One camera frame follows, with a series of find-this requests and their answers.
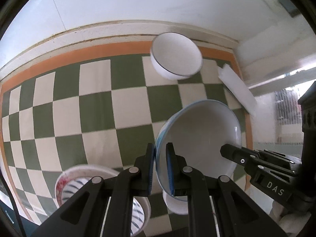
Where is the white plate pink rose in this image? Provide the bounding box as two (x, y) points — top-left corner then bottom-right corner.
(55, 164), (151, 236)

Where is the white plate blue leaf pattern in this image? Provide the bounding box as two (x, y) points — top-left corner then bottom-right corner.
(59, 177), (145, 236)

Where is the white bowl rose decor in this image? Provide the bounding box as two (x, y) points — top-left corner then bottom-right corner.
(162, 191), (188, 215)

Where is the white bowl blue heart decor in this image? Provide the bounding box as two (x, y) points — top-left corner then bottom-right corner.
(155, 100), (242, 196)

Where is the white bowl dark rim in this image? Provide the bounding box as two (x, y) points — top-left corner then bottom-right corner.
(150, 32), (203, 80)

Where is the right hand white glove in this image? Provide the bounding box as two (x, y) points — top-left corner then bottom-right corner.
(269, 201), (311, 236)

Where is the white flat paper packet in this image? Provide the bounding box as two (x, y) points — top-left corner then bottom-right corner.
(218, 64), (257, 116)

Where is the green white checkered cloth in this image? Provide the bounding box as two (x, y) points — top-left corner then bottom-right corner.
(1, 41), (252, 225)

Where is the black plug adapter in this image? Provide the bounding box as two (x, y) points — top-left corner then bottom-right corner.
(278, 0), (300, 18)

